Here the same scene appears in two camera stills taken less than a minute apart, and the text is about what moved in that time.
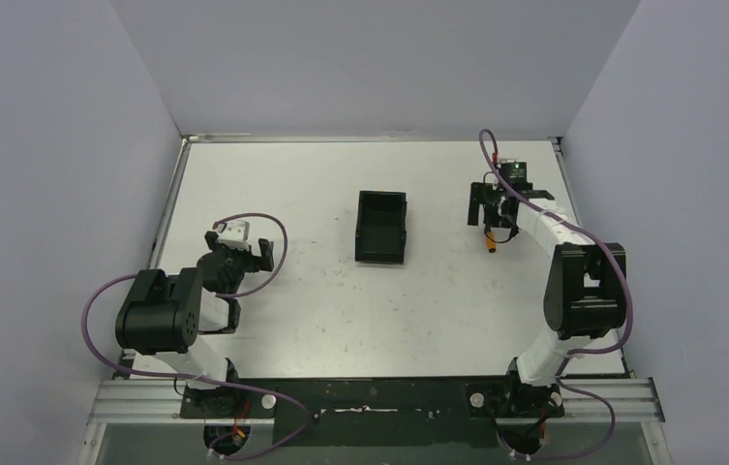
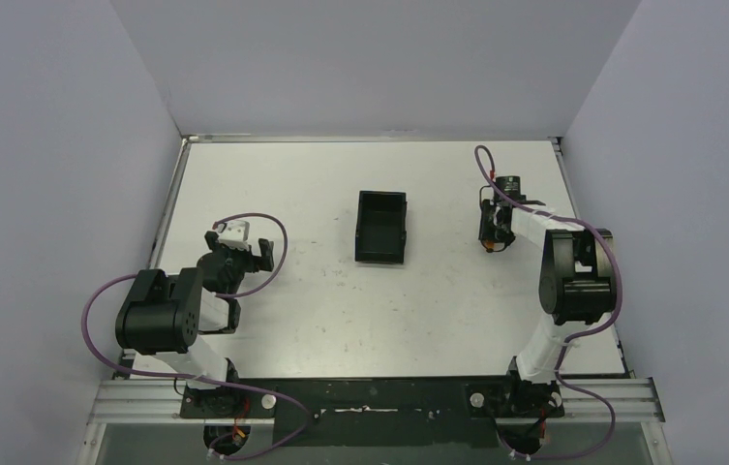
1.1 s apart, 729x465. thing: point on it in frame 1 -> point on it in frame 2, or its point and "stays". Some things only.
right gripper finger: x=477 y=197 -> x=486 y=232
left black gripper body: x=240 y=251 stays
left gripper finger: x=211 y=238 stays
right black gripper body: x=492 y=202 -> x=502 y=236
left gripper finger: x=267 y=254 stays
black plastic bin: x=381 y=226 stays
